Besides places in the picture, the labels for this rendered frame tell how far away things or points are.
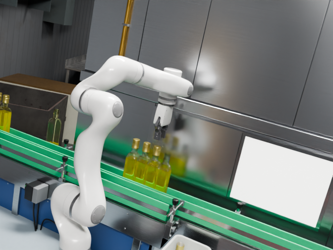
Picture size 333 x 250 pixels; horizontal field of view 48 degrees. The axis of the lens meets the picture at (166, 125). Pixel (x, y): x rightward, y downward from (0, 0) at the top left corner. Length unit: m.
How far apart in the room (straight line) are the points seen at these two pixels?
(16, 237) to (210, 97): 1.17
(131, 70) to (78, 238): 0.66
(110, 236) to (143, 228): 0.21
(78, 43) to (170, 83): 7.01
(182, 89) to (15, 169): 1.02
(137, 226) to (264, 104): 0.80
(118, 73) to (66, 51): 7.23
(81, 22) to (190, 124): 6.84
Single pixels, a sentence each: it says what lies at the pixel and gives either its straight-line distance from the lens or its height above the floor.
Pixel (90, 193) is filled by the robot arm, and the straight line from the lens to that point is 1.39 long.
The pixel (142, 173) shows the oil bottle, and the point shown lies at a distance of 1.83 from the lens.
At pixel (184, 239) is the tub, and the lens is 1.73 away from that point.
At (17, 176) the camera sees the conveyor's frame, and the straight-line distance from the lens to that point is 2.14.
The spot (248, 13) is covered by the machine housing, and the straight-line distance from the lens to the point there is 1.78.
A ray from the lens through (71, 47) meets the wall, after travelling 8.57.
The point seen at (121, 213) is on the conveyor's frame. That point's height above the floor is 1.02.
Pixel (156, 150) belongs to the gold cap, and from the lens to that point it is 1.78.
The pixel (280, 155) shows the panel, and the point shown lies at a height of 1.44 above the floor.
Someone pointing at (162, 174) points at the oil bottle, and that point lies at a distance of 1.78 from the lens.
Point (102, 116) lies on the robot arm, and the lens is 1.30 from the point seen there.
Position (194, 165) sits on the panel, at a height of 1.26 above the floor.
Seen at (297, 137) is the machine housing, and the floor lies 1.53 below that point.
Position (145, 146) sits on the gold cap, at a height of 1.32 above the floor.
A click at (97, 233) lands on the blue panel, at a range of 1.94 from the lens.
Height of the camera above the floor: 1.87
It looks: 14 degrees down
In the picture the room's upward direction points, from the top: 12 degrees clockwise
